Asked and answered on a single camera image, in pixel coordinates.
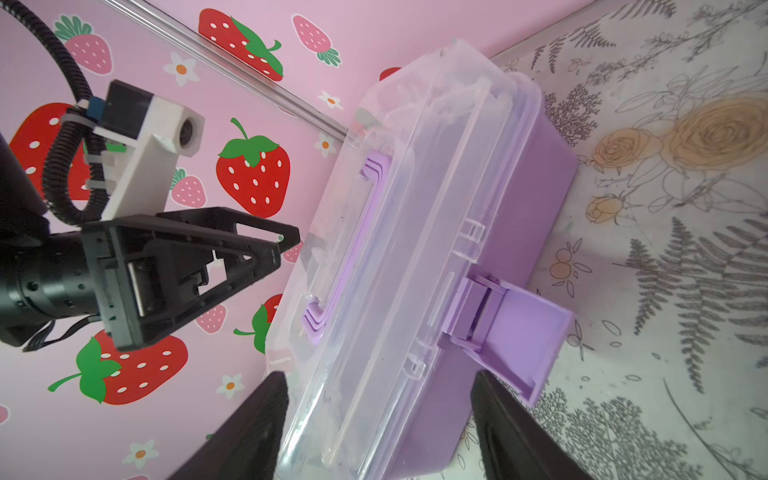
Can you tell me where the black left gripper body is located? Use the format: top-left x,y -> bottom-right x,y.
1,209 -> 240,351

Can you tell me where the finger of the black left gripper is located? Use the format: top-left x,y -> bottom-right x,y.
143,239 -> 281,330
197,207 -> 300,253

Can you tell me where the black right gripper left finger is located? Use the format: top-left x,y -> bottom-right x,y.
171,371 -> 289,479

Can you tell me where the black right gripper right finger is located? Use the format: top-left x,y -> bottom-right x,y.
470,370 -> 590,480

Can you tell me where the purple plastic tool box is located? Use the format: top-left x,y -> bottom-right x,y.
266,40 -> 578,479

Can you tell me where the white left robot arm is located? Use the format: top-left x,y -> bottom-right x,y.
1,146 -> 300,351

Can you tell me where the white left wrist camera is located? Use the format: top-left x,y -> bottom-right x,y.
86,80 -> 205,220

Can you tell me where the aluminium corner post left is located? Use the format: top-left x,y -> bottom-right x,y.
103,0 -> 348,142

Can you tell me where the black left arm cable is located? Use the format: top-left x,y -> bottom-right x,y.
0,0 -> 115,228

